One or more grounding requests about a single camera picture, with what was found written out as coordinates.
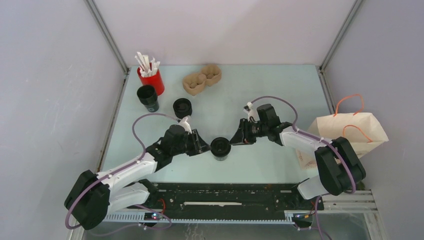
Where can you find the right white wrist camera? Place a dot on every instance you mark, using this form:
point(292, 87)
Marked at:
point(252, 114)

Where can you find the black paper coffee cup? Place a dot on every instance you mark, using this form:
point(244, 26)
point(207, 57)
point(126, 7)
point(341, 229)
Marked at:
point(220, 155)

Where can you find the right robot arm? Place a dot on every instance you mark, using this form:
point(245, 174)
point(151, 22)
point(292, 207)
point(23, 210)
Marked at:
point(339, 168)

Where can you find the stack of black cups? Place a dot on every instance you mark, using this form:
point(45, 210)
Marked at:
point(148, 97)

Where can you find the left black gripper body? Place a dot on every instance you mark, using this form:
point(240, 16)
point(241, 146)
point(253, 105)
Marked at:
point(185, 147)

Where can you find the brown pulp cup carrier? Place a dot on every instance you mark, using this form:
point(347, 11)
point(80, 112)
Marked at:
point(208, 76)

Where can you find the black plastic cup lid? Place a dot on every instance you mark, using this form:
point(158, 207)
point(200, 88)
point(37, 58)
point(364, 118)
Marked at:
point(220, 144)

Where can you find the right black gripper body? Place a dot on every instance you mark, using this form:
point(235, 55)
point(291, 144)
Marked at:
point(252, 131)

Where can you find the beige paper bag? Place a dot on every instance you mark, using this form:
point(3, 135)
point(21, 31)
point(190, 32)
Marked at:
point(362, 129)

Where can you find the stack of black lids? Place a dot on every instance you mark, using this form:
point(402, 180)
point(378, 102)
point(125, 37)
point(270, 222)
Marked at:
point(182, 107)

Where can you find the red cylindrical holder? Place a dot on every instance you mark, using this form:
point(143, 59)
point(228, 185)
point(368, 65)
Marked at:
point(155, 81)

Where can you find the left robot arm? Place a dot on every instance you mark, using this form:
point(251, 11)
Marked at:
point(112, 182)

